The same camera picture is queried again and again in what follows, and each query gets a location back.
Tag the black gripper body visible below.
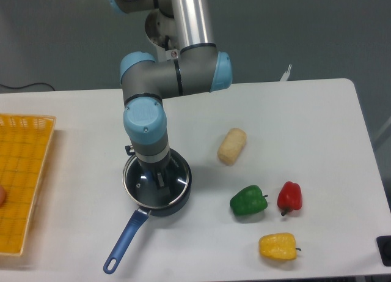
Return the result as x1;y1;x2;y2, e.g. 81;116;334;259
136;153;170;174

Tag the glass pot lid blue knob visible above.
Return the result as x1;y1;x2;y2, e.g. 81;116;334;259
123;149;192;216

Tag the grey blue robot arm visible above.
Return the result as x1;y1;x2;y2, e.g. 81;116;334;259
109;0;232;197

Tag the dark blue saucepan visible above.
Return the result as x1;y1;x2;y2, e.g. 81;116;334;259
103;153;193;275

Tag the beige bread loaf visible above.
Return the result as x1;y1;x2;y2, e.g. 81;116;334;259
217;128;247;166

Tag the green bell pepper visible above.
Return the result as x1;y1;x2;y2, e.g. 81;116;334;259
229;185;268;216

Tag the red bell pepper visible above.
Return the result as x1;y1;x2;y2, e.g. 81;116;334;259
277;181;302;216

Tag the yellow woven basket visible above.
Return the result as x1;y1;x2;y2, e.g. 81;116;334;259
1;113;56;256

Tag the yellow bell pepper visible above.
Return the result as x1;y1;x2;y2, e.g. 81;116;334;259
258;232;301;261

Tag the black device at table edge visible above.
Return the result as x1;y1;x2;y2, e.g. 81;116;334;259
376;236;391;267

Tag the black floor cable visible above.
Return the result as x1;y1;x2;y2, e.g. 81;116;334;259
0;82;56;91

